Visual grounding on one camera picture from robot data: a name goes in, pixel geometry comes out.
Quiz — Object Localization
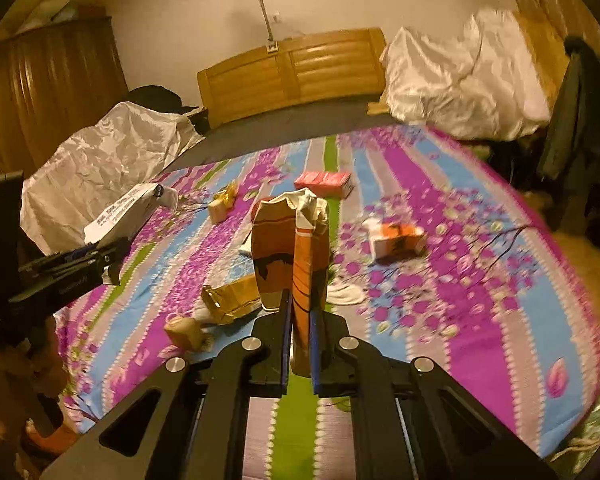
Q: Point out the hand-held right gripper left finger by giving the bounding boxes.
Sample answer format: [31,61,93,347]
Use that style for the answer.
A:
[40,290,293,480]

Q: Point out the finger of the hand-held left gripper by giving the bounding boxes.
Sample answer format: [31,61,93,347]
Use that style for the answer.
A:
[67,237,132,281]

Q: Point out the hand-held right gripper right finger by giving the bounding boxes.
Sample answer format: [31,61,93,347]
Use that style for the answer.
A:
[310,307,560,480]

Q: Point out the white printed packet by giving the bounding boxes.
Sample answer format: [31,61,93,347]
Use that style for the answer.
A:
[83,183,179,286]

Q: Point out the brown paper carton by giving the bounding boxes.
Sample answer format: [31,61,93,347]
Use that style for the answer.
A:
[251,187,331,378]

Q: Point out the person's left hand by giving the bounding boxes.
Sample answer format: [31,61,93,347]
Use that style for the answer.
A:
[10,317,75,403]

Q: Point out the white round pad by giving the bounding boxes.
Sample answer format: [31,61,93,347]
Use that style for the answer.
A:
[328,281,367,304]

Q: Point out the gold brown foil bag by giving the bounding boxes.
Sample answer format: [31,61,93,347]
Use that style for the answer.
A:
[201,275,261,327]

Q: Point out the white crinkled cover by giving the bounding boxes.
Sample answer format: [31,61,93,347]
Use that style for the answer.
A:
[20,101,207,257]

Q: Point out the small brown paper cup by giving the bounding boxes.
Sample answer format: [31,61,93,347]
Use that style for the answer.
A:
[164,312,207,352]

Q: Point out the gold wrapper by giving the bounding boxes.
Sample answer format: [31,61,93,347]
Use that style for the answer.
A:
[208,184,239,223]

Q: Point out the floral striped bedsheet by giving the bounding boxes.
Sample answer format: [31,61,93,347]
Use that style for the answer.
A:
[55,125,600,480]

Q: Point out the orange and white carton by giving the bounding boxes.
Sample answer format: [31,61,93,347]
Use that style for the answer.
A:
[364,218,427,262]

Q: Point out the black bag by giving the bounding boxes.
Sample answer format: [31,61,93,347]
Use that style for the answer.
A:
[128,85,211,134]

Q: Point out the wooden wardrobe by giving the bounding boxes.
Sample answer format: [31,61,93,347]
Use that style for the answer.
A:
[0,14,131,183]

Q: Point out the pink box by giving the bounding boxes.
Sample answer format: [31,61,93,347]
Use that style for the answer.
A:
[294,170,353,197]

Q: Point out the grey mattress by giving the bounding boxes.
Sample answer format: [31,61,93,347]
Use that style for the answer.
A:
[164,94,397,174]

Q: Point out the wooden headboard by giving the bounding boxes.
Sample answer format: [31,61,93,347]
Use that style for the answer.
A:
[196,27,387,129]

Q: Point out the green patterned cloth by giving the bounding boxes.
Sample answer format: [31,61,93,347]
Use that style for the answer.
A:
[544,372,600,467]

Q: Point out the white satin cover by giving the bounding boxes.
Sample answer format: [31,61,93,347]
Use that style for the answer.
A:
[380,7,554,142]

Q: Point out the dark hanging jacket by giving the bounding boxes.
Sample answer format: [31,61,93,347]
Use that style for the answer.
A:
[536,35,600,253]

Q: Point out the wooden door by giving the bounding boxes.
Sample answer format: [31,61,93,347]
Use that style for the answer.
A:
[494,0,600,111]

